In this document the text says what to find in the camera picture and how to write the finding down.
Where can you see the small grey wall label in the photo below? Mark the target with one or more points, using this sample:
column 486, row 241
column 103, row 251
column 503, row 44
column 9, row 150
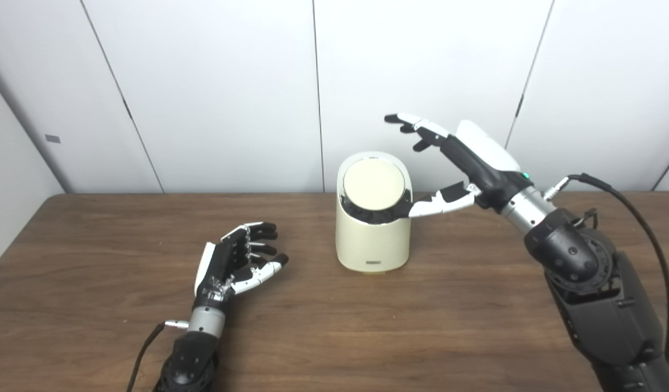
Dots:
column 53, row 139

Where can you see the cream-colored bin body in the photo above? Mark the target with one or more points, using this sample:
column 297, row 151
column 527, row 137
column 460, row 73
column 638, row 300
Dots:
column 372, row 245

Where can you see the black wall panel hinge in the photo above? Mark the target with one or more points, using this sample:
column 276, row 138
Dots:
column 128, row 110
column 520, row 105

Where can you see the round cream bin lid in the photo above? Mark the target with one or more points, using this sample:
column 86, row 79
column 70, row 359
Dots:
column 373, row 184

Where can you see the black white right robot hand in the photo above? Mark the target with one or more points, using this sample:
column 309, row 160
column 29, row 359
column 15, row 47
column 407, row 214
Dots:
column 486, row 163

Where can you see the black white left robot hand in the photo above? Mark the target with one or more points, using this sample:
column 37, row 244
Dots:
column 220, row 267

